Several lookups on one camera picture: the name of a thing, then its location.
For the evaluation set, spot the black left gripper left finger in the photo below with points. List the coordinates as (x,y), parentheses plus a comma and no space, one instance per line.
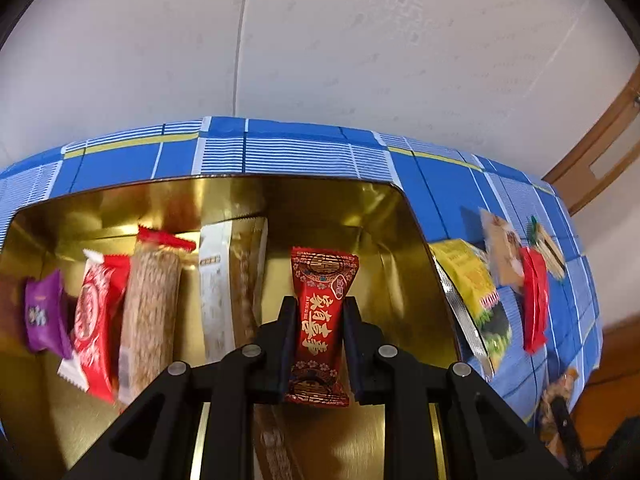
(155,437)

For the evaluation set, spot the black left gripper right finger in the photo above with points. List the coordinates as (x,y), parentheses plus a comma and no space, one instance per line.
(440,423)

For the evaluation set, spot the sesame bar red ends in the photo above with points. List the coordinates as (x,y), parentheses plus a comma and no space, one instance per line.
(150,309)

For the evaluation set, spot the red white wafer packet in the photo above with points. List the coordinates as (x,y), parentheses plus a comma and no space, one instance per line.
(93,367)

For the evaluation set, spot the purple snack packet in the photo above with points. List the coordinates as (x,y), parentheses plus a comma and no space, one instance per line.
(45,316)

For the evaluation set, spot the yellow green snack pouch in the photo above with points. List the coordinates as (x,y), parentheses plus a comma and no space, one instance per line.
(474,301)

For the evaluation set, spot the small red candy packet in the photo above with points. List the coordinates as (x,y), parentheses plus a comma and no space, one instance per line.
(321,279)

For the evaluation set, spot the red snack packet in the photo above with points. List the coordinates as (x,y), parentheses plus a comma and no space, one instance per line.
(535,299)

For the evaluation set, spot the beige pastry packet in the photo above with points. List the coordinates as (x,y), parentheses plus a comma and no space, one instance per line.
(503,250)

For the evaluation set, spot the long brown white snack bar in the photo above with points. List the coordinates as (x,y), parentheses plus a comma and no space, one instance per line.
(231,262)

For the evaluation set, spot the green-edged cracker packet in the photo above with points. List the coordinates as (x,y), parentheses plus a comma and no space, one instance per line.
(544,244)

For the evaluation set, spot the orange peanut snack bag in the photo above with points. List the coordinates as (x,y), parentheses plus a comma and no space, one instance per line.
(553,412)

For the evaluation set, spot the gold tin tray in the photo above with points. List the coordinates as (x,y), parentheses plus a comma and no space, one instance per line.
(47,423)

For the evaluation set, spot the blue plaid tablecloth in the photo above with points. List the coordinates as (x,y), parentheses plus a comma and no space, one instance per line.
(446,189)

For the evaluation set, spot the wooden door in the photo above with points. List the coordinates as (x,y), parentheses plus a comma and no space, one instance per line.
(603,153)

